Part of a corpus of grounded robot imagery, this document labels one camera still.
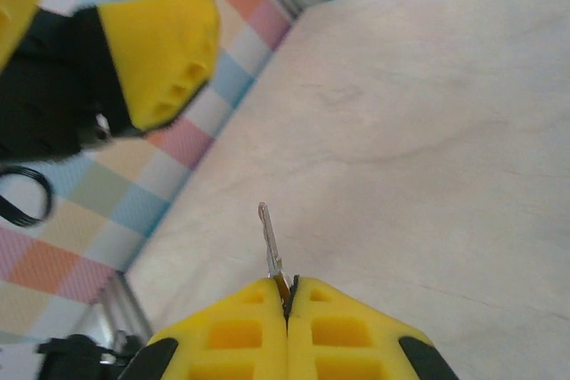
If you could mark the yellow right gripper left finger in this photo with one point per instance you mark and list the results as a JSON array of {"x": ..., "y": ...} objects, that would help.
[{"x": 231, "y": 335}]

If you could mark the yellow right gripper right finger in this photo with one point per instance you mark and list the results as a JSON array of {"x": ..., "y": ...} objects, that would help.
[{"x": 338, "y": 335}]

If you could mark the small silver key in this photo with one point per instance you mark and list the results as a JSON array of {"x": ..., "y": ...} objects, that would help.
[{"x": 271, "y": 237}]

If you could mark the aluminium front frame rail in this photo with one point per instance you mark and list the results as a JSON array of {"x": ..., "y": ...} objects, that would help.
[{"x": 127, "y": 309}]

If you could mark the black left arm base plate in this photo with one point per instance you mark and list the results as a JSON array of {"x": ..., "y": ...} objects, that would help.
[{"x": 75, "y": 358}]

